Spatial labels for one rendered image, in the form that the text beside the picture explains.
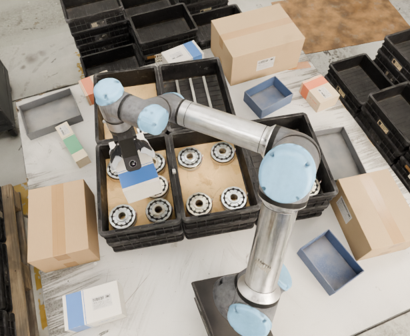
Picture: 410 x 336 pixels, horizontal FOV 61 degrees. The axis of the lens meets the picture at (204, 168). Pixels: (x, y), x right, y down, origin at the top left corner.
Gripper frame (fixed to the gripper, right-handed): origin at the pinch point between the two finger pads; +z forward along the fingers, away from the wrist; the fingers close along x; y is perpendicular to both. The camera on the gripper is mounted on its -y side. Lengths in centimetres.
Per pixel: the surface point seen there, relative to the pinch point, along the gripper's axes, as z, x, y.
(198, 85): 27, -41, 51
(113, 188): 27.6, 11.6, 10.1
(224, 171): 27.7, -34.0, 0.9
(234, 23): 20, -71, 78
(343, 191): 26, -74, -26
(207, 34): 72, -78, 135
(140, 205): 27.7, 3.4, -1.4
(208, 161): 27.6, -29.5, 7.9
